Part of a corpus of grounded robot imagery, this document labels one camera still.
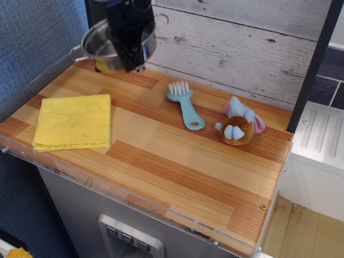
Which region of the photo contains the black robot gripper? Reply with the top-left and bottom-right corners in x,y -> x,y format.
103,1 -> 155,74

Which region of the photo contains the stainless steel pot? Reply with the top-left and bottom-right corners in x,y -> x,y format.
69,13 -> 169,73

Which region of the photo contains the yellow folded towel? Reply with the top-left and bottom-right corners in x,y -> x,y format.
32,94 -> 111,152

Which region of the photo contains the light blue dish brush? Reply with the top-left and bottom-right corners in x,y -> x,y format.
167,81 -> 205,131

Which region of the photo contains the brown and blue plush toy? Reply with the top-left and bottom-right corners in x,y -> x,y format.
214,96 -> 266,146

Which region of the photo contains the clear acrylic table edge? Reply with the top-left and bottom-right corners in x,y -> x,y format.
1,128 -> 291,257

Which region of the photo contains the grey toy fridge cabinet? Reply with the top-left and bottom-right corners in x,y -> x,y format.
39,167 -> 258,257

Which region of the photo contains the silver dispenser button panel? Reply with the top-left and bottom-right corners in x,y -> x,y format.
98,213 -> 165,257

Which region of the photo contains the white ribbed drainboard unit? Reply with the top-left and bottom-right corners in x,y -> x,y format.
279,102 -> 343,220

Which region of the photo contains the yellow object bottom left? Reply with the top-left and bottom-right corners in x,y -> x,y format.
7,248 -> 33,258

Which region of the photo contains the black vertical post left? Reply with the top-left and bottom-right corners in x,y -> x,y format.
82,1 -> 112,73

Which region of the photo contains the black vertical post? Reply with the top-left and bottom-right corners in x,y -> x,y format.
286,0 -> 343,133
82,1 -> 112,73

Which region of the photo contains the black vertical post right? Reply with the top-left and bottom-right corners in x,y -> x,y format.
286,0 -> 343,133

